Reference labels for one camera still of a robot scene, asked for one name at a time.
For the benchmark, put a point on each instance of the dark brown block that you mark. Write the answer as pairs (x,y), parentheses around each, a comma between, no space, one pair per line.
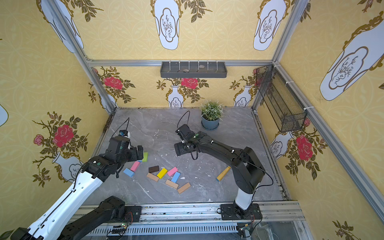
(154,169)

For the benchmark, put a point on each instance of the black wire mesh basket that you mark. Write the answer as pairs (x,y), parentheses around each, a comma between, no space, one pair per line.
(287,111)

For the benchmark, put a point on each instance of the wooden block left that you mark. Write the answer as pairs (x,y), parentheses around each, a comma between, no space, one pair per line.
(153,177)

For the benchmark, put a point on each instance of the wooden block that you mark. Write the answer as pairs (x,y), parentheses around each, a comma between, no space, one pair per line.
(184,188)
(153,177)
(171,184)

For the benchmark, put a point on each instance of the grey wall shelf tray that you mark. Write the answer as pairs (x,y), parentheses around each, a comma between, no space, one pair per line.
(193,69)

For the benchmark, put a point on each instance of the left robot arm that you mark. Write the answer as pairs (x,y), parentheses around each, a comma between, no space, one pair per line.
(55,223)

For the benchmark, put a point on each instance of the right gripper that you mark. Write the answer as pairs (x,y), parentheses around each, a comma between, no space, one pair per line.
(180,148)

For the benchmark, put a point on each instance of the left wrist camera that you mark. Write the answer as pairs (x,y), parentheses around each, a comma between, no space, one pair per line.
(124,133)

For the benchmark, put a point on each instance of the potted green plant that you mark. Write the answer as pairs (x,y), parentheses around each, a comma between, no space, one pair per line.
(211,115)

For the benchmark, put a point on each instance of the green block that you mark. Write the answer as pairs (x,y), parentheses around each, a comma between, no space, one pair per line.
(145,157)

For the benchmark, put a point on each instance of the light blue block left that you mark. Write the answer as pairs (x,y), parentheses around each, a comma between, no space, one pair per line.
(129,173)

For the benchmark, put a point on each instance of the circuit board with wires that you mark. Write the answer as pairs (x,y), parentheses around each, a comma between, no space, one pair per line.
(117,232)

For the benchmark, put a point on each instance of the wooden block right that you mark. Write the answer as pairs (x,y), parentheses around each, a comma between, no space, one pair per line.
(184,188)

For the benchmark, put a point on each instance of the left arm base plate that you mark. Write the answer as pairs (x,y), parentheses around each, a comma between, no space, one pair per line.
(131,214)

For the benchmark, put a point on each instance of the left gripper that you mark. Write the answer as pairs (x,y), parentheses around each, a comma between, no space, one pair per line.
(135,153)

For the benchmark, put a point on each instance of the wooden block middle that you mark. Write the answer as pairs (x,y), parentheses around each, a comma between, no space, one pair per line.
(171,184)

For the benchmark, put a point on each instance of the pink block right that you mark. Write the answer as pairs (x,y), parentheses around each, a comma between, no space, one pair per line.
(172,171)

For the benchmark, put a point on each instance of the aluminium rail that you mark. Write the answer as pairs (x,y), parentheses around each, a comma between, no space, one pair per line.
(202,218)

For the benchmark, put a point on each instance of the pink block left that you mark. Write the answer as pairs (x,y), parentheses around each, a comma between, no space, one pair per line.
(135,166)

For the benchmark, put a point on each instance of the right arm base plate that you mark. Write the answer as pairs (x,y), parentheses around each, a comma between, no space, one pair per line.
(232,212)

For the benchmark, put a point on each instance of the blue block centre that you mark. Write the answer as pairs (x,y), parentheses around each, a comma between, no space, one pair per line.
(175,177)

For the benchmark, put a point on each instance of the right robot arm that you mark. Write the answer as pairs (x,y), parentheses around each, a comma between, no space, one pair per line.
(247,169)

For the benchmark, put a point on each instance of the yellow block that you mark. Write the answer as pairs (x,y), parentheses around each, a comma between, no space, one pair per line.
(162,173)

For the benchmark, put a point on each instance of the pink block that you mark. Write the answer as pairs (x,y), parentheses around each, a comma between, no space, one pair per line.
(172,171)
(135,166)

